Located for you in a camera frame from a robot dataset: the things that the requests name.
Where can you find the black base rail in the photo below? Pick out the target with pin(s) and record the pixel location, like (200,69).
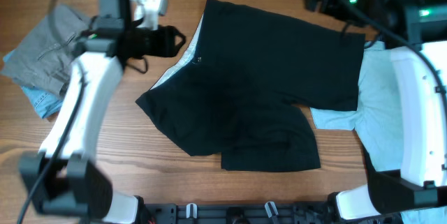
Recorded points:
(267,213)

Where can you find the folded blue jeans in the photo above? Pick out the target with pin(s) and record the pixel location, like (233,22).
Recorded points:
(43,103)

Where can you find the folded grey trousers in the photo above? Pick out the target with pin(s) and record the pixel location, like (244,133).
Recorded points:
(40,60)

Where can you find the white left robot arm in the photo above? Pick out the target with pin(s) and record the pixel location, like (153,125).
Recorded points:
(62,178)

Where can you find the black shorts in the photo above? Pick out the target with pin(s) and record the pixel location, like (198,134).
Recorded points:
(241,93)

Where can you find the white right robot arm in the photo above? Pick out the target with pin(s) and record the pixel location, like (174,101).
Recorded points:
(419,25)

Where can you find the light blue t-shirt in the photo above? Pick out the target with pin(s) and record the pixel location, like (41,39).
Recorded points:
(400,118)

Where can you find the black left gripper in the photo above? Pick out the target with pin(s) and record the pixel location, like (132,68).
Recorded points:
(167,47)

